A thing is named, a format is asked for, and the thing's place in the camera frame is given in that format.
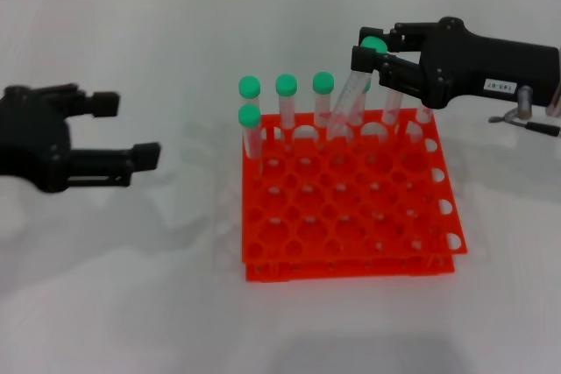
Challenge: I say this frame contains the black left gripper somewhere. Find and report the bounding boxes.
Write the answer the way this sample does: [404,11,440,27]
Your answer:
[0,82,161,194]

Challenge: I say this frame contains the clear tube green cap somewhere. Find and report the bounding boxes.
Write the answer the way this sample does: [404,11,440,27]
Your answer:
[348,80,373,129]
[274,73,299,148]
[415,104,436,126]
[326,35,389,141]
[238,74,263,109]
[237,103,264,161]
[382,87,405,126]
[311,70,336,129]

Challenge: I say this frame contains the orange plastic test tube rack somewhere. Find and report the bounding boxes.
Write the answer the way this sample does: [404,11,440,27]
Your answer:
[240,109,469,283]

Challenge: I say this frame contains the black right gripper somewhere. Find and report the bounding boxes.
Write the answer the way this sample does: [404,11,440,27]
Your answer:
[351,17,561,110]

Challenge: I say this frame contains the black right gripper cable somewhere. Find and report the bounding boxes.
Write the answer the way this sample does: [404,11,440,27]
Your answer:
[487,87,561,138]

